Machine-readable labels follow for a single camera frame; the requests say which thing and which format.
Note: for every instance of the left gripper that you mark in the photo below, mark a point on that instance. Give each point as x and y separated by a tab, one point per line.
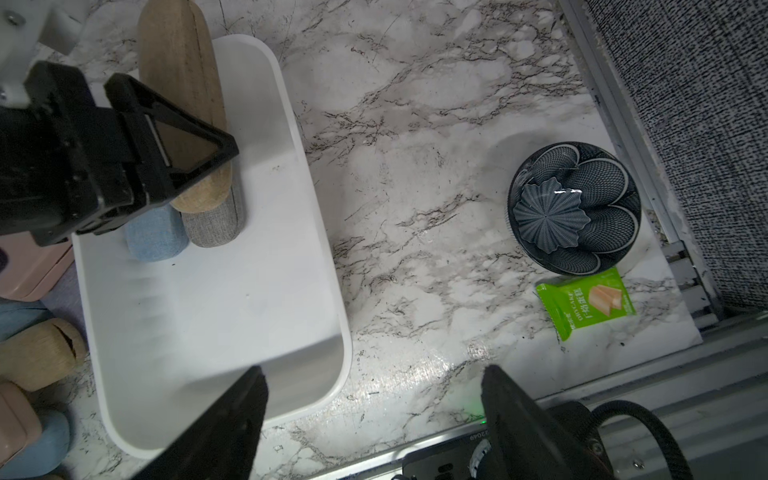
65	160

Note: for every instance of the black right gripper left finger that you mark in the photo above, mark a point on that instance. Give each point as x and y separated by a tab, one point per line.
222	443

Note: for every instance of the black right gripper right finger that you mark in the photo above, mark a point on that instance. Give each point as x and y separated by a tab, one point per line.
525	441

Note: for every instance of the light blue glasses case back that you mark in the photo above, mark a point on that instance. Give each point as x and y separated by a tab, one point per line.
156	235

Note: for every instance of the grey fabric glasses case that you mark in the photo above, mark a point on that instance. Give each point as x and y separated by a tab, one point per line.
221	225

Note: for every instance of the purple fabric glasses case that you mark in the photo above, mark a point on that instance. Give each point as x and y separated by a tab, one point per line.
64	300

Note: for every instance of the blue fabric glasses case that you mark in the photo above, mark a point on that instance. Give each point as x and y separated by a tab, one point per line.
45	454
17	316

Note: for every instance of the white plastic storage box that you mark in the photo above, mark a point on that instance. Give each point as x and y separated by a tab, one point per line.
167	339

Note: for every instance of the pink hard glasses case upper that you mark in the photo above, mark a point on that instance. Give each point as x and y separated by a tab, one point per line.
28	271

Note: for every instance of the pink hard glasses case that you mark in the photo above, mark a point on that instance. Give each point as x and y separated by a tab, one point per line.
20	424
28	271

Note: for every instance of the tan fabric glasses case middle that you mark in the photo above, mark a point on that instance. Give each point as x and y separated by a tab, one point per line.
42	354

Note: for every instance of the pink hard glasses case lower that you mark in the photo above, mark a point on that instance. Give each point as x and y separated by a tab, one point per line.
20	424

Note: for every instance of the green snack packet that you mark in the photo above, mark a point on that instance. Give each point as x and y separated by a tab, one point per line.
585	301

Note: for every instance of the aluminium mounting rail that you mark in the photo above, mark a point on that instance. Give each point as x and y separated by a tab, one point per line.
712	397

